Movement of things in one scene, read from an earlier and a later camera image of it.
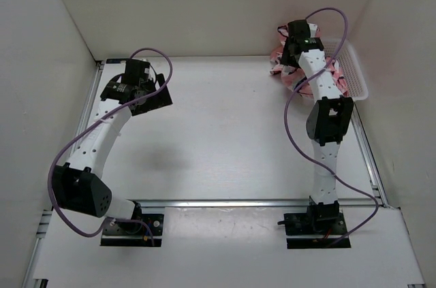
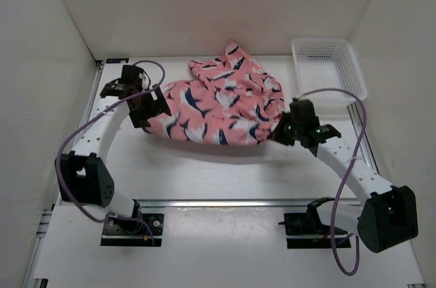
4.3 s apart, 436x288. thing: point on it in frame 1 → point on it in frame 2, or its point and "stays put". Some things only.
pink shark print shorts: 295,77 → 230,99
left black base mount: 133,233 stays put
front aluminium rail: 251,203 stays put
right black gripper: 286,59 → 278,135
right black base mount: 313,230 stays put
